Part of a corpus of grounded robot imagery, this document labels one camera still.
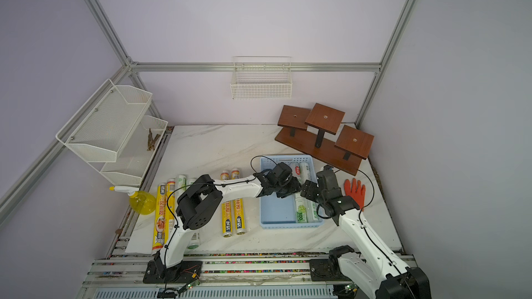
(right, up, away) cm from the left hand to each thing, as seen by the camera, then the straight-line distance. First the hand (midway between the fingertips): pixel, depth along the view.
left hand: (300, 190), depth 91 cm
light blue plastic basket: (-3, -8, -5) cm, 10 cm away
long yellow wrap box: (-58, -11, -9) cm, 60 cm away
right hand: (+4, +1, -6) cm, 7 cm away
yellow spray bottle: (-71, -5, 0) cm, 71 cm away
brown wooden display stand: (+11, +27, +10) cm, 31 cm away
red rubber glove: (+26, -1, +2) cm, 26 cm away
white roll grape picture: (-54, +3, +2) cm, 54 cm away
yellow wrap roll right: (-26, -10, -8) cm, 29 cm away
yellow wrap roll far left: (-56, -7, -5) cm, 57 cm away
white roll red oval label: (+1, +8, +6) cm, 10 cm away
